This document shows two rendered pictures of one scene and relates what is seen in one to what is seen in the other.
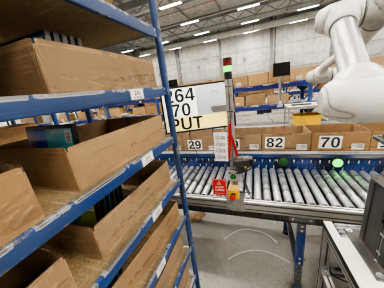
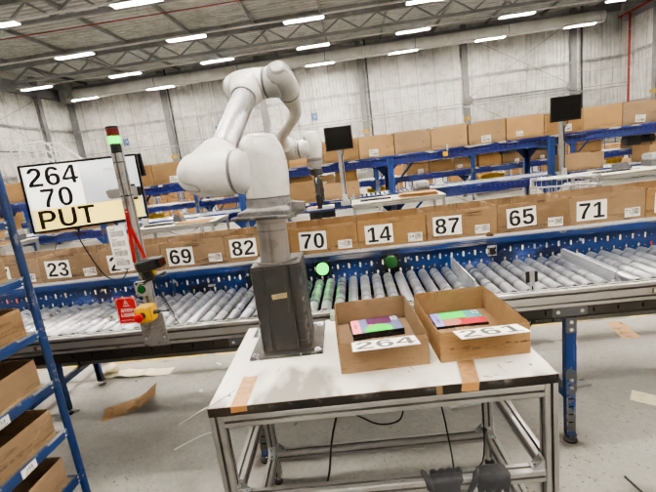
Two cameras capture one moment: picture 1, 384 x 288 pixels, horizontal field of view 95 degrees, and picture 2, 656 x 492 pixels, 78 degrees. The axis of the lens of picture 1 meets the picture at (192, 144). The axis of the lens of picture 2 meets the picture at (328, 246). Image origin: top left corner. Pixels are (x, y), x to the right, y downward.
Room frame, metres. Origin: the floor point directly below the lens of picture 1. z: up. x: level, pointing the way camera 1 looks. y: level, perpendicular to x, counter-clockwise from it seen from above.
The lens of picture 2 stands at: (-0.92, -0.56, 1.40)
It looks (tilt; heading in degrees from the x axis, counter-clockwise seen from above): 12 degrees down; 344
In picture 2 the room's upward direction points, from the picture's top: 7 degrees counter-clockwise
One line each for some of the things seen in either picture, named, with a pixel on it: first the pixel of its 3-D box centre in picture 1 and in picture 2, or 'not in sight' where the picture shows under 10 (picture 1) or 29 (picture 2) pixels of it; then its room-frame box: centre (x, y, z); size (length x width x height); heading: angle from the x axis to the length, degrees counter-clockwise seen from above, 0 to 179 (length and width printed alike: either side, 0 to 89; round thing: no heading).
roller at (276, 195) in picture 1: (274, 184); (230, 306); (1.22, -0.61, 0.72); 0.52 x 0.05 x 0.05; 159
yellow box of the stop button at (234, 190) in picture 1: (239, 192); (152, 312); (0.99, -0.27, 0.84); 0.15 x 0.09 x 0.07; 69
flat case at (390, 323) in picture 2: not in sight; (375, 325); (0.43, -1.10, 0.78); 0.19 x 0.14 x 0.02; 75
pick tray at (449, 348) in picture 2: not in sight; (465, 319); (0.25, -1.37, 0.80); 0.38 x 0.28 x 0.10; 163
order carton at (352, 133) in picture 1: (332, 136); (325, 234); (1.46, -1.24, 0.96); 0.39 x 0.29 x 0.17; 69
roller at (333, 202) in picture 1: (323, 187); not in sight; (1.10, -0.91, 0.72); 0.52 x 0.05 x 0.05; 159
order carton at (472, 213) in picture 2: not in sight; (455, 220); (1.18, -1.98, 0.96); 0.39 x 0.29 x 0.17; 69
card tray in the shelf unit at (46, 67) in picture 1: (80, 80); not in sight; (0.59, 0.32, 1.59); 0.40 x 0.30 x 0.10; 159
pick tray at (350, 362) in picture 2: not in sight; (376, 329); (0.35, -1.07, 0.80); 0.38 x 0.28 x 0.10; 163
